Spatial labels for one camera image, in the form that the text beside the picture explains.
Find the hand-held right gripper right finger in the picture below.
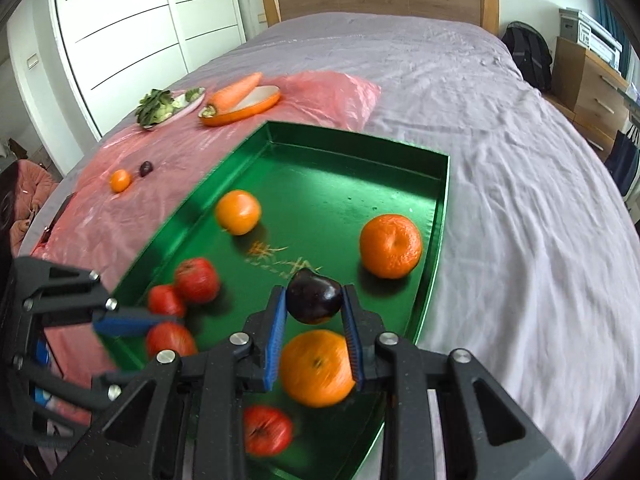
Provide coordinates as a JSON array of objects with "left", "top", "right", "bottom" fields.
[{"left": 341, "top": 284, "right": 576, "bottom": 480}]

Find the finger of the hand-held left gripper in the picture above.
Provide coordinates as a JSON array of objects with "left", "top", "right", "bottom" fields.
[
  {"left": 14, "top": 354, "right": 152, "bottom": 441},
  {"left": 12, "top": 256, "right": 179, "bottom": 337}
]

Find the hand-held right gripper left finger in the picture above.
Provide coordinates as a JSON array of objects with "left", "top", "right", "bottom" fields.
[{"left": 50, "top": 285, "right": 288, "bottom": 480}]

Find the small red apple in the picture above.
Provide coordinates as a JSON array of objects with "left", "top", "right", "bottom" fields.
[
  {"left": 174, "top": 258, "right": 221, "bottom": 305},
  {"left": 243, "top": 405, "right": 294, "bottom": 458},
  {"left": 145, "top": 321, "right": 199, "bottom": 361},
  {"left": 147, "top": 285, "right": 187, "bottom": 318}
]

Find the green rectangular tray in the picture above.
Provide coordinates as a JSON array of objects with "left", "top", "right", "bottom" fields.
[{"left": 100, "top": 120, "right": 451, "bottom": 480}]

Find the bed with purple sheet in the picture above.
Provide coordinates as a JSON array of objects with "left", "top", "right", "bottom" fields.
[{"left": 20, "top": 10, "right": 640, "bottom": 480}]

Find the green bok choy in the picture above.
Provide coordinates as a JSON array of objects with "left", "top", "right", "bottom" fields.
[{"left": 136, "top": 89, "right": 201, "bottom": 128}]

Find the patterned white plate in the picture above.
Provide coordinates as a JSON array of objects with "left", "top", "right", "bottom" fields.
[{"left": 137, "top": 87, "right": 207, "bottom": 131}]

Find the orange rimmed plate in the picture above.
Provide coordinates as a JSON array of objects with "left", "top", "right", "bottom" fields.
[{"left": 198, "top": 85, "right": 282, "bottom": 127}]

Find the pink plastic sheet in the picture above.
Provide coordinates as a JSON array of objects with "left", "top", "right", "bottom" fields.
[{"left": 20, "top": 71, "right": 382, "bottom": 426}]

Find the carrot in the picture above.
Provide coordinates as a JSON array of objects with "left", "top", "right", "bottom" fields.
[{"left": 201, "top": 72, "right": 264, "bottom": 117}]

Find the white wardrobe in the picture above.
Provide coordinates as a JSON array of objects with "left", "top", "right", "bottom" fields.
[{"left": 52, "top": 0, "right": 247, "bottom": 141}]

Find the dark hanging bag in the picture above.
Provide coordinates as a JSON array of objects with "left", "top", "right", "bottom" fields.
[{"left": 605, "top": 127, "right": 640, "bottom": 196}]

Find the black backpack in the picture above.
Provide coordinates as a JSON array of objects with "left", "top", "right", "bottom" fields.
[{"left": 501, "top": 21, "right": 553, "bottom": 92}]

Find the wooden drawer cabinet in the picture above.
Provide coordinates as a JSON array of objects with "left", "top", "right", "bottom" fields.
[{"left": 550, "top": 36, "right": 631, "bottom": 161}]

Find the grey white printer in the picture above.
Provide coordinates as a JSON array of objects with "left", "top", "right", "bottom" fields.
[{"left": 558, "top": 7, "right": 623, "bottom": 73}]

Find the teal curtain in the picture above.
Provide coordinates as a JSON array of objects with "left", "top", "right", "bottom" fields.
[{"left": 595, "top": 0, "right": 632, "bottom": 76}]

